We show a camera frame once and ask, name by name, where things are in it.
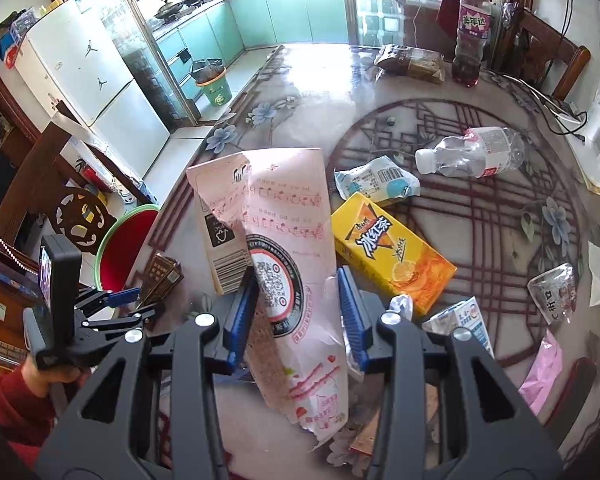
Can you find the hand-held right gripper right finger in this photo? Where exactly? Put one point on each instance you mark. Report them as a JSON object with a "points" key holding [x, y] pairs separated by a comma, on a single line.
{"points": [[352, 320]]}

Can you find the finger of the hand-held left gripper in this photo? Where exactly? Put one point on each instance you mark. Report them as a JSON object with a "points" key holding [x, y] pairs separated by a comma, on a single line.
{"points": [[122, 296], [130, 319]]}

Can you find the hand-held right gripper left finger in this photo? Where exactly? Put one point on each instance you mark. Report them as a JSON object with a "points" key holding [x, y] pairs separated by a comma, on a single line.
{"points": [[242, 310]]}

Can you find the red basin green rim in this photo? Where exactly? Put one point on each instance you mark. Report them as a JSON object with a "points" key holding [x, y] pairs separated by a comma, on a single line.
{"points": [[125, 255]]}

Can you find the gold black cigarette box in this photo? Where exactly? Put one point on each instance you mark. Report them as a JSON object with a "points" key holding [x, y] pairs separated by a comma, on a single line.
{"points": [[160, 277]]}

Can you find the yellow tea carton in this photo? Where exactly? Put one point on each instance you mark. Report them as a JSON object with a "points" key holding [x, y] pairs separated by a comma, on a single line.
{"points": [[385, 245]]}

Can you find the pink paper bag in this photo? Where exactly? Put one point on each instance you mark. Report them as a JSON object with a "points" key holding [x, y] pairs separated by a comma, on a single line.
{"points": [[285, 210]]}

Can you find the person's left forearm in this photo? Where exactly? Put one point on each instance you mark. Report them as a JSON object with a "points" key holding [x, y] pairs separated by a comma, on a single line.
{"points": [[10, 415]]}

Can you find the green trash bin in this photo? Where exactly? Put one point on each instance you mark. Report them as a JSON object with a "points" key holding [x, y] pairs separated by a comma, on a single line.
{"points": [[215, 90]]}

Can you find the person's left hand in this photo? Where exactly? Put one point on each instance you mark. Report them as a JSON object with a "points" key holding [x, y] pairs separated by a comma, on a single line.
{"points": [[37, 380]]}

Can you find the blue white crumpled tissue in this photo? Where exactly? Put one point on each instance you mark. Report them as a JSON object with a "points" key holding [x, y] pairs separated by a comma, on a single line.
{"points": [[401, 306]]}

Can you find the white blue milk carton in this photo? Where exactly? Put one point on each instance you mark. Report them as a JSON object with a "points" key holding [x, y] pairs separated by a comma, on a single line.
{"points": [[465, 325]]}

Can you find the carved wooden chair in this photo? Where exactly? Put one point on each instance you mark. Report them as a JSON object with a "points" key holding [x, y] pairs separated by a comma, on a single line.
{"points": [[35, 180]]}

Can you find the red fire extinguisher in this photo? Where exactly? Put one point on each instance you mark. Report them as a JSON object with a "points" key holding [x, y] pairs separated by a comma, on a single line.
{"points": [[92, 175]]}

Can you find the blue white snack wrapper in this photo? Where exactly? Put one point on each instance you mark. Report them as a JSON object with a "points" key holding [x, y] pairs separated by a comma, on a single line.
{"points": [[375, 180]]}

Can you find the clear plastic wrapper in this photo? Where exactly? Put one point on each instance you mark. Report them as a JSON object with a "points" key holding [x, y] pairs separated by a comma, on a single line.
{"points": [[555, 292]]}

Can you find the clear plastic bottle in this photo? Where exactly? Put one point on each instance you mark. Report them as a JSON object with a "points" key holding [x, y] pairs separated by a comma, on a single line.
{"points": [[475, 152]]}

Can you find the white fridge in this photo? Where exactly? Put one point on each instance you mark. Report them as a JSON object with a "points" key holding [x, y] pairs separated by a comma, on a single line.
{"points": [[95, 90]]}

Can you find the clear bread packet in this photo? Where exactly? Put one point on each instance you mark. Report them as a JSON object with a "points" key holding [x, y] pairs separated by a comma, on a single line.
{"points": [[425, 67]]}

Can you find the boxes atop fridge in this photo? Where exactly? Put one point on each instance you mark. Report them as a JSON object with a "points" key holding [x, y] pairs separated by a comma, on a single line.
{"points": [[10, 40]]}

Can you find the black wok with lid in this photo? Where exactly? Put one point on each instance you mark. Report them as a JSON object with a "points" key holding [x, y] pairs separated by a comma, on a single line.
{"points": [[167, 10]]}

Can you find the teal kitchen cabinets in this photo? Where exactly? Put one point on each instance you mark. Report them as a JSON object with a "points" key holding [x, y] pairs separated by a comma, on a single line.
{"points": [[280, 20]]}

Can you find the purple label soda bottle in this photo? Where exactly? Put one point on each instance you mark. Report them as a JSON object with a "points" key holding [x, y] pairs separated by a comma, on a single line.
{"points": [[472, 25]]}

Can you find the dark wooden chair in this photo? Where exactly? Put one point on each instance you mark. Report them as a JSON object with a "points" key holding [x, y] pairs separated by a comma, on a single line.
{"points": [[550, 45]]}

